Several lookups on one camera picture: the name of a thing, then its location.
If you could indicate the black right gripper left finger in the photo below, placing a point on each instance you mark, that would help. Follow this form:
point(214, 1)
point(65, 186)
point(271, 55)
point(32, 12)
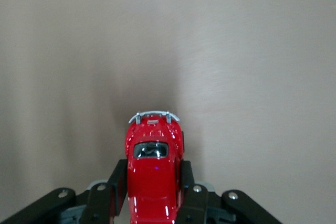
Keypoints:
point(105, 203)

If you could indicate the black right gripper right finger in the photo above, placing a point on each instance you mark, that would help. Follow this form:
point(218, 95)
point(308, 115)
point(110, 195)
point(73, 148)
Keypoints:
point(197, 205)

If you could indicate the red beetle toy car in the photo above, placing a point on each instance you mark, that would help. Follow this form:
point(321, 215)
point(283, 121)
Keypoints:
point(149, 182)

